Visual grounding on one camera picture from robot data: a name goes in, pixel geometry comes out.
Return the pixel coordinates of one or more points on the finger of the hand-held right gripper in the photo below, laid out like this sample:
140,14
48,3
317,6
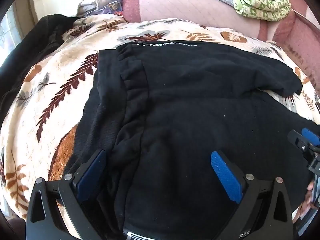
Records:
310,136

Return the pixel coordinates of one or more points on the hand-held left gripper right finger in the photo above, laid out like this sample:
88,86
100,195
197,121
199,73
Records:
225,175

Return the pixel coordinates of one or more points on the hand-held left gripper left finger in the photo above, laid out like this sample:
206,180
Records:
91,172

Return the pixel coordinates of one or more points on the black pants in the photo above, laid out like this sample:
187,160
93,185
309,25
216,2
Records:
190,120

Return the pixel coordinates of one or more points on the person's right hand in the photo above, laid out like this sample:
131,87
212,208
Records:
309,192

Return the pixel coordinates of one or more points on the leaf print fleece blanket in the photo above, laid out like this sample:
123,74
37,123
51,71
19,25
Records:
62,80

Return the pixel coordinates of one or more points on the black garment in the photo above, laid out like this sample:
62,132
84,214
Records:
27,55

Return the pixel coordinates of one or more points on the green patterned cloth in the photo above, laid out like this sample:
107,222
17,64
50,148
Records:
260,2

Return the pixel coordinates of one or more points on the colourful printed packet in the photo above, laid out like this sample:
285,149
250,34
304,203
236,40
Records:
113,6

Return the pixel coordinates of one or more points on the wooden frame window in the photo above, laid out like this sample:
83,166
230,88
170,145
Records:
12,27

